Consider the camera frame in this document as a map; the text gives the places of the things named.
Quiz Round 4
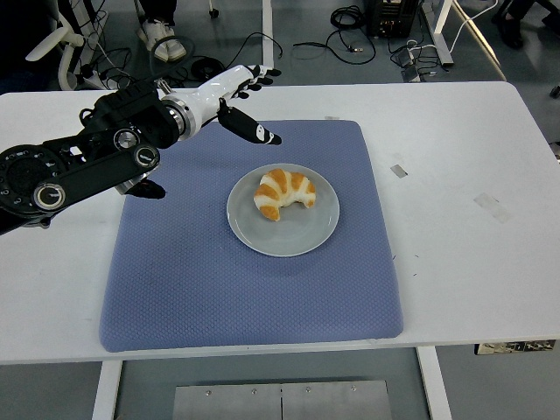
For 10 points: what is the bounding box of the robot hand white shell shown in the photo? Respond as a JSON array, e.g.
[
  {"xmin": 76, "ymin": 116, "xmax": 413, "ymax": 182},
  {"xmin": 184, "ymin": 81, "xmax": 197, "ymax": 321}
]
[{"xmin": 187, "ymin": 64, "xmax": 284, "ymax": 147}]

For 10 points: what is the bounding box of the coiled black cable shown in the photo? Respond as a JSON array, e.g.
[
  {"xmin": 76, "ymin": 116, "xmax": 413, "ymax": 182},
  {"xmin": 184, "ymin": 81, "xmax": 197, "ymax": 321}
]
[
  {"xmin": 190, "ymin": 55, "xmax": 228, "ymax": 84},
  {"xmin": 330, "ymin": 4, "xmax": 367, "ymax": 31}
]

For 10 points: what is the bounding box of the person's leg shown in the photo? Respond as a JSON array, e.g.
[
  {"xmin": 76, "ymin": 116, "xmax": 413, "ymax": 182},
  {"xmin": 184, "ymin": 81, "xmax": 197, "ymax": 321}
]
[{"xmin": 136, "ymin": 0, "xmax": 179, "ymax": 25}]

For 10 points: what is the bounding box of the grey round plate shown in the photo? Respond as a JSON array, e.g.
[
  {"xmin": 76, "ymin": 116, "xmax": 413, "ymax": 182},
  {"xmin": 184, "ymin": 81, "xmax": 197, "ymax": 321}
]
[{"xmin": 226, "ymin": 163, "xmax": 341, "ymax": 257}]

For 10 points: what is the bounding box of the white floor cable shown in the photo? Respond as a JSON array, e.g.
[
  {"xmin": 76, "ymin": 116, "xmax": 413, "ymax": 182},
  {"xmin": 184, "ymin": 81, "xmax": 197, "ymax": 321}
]
[{"xmin": 449, "ymin": 0, "xmax": 502, "ymax": 53}]

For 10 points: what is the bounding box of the black equipment box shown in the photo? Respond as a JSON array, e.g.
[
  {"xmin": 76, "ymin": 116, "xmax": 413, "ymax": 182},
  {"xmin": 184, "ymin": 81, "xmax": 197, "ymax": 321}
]
[{"xmin": 366, "ymin": 0, "xmax": 417, "ymax": 39}]

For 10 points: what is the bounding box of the blue quilted mat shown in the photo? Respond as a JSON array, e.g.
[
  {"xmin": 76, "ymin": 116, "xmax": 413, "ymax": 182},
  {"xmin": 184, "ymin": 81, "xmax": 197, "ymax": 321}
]
[{"xmin": 98, "ymin": 120, "xmax": 404, "ymax": 354}]

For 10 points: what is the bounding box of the white desk leg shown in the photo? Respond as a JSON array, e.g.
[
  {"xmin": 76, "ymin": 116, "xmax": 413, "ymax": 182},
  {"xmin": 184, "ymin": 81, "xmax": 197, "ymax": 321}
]
[
  {"xmin": 261, "ymin": 0, "xmax": 277, "ymax": 74},
  {"xmin": 430, "ymin": 0, "xmax": 456, "ymax": 69}
]

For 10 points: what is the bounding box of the white office chair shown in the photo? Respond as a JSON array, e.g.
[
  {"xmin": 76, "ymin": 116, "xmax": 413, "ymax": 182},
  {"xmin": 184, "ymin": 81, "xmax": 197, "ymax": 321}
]
[{"xmin": 24, "ymin": 0, "xmax": 111, "ymax": 92}]

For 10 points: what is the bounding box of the long black floor cable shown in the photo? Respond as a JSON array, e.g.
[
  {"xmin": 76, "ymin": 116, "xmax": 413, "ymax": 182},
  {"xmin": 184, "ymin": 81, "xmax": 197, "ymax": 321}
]
[
  {"xmin": 231, "ymin": 31, "xmax": 284, "ymax": 67},
  {"xmin": 291, "ymin": 30, "xmax": 378, "ymax": 67}
]

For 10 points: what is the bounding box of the person's foot dark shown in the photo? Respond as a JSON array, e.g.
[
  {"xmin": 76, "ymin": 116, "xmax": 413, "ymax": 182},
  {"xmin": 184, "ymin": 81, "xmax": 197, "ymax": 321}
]
[{"xmin": 492, "ymin": 12, "xmax": 525, "ymax": 50}]

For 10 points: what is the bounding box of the black power adapter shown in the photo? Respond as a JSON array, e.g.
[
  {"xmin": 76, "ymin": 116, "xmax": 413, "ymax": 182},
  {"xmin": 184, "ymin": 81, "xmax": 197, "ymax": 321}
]
[{"xmin": 390, "ymin": 47, "xmax": 416, "ymax": 69}]

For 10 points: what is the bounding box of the white table leg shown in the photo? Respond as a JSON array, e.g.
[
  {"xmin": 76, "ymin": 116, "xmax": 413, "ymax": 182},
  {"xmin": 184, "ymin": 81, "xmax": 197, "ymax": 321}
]
[
  {"xmin": 416, "ymin": 346, "xmax": 454, "ymax": 420},
  {"xmin": 90, "ymin": 359, "xmax": 124, "ymax": 420}
]

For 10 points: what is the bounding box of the croissant bread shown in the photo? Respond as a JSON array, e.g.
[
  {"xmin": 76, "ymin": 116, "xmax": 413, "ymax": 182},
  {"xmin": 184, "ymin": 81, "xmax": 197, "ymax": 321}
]
[{"xmin": 253, "ymin": 168, "xmax": 317, "ymax": 222}]

